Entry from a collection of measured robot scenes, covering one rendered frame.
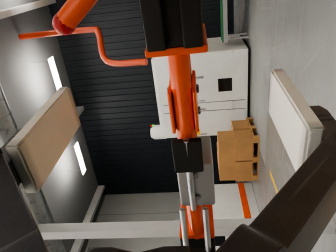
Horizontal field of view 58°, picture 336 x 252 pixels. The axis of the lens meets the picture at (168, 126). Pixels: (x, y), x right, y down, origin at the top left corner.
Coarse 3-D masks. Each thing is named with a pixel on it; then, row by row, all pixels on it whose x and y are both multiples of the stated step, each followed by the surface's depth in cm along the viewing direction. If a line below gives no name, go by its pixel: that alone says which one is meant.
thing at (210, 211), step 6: (180, 204) 48; (186, 210) 47; (210, 210) 46; (186, 216) 46; (210, 216) 45; (186, 222) 45; (210, 222) 44; (180, 228) 44; (210, 228) 44; (180, 234) 43; (192, 234) 43; (210, 234) 43; (180, 240) 44; (192, 240) 43; (198, 240) 43; (204, 240) 43; (210, 240) 43; (192, 246) 44; (198, 246) 44; (204, 246) 44
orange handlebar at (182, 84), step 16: (176, 64) 30; (176, 80) 31; (192, 80) 34; (176, 96) 32; (192, 96) 31; (176, 112) 33; (192, 112) 33; (176, 128) 34; (192, 128) 34; (192, 224) 42
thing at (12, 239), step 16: (0, 160) 14; (0, 176) 13; (0, 192) 12; (16, 192) 12; (0, 208) 11; (16, 208) 11; (0, 224) 10; (16, 224) 10; (32, 224) 10; (0, 240) 10; (16, 240) 9; (32, 240) 9
